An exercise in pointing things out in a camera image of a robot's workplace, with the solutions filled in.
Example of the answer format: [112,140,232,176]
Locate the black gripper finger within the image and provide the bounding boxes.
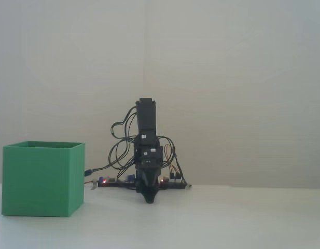
[136,173,151,205]
[148,173,161,205]

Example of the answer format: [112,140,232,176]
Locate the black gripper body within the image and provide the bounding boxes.
[135,157,163,175]

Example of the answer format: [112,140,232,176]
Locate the green square plastic bin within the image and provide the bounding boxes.
[1,141,86,217]

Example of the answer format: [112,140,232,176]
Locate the black base board with electronics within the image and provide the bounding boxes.
[97,176,188,189]

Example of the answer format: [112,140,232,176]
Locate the coloured jumper wires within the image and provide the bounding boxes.
[164,144,182,180]

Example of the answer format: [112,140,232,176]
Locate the black power cable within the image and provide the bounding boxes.
[172,153,188,188]

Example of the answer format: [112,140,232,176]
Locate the black looped servo cables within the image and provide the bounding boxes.
[107,137,137,177]

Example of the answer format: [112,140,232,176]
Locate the black cable with white tag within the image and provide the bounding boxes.
[110,105,137,140]

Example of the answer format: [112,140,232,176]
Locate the cable with blue plug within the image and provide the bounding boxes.
[84,163,116,177]

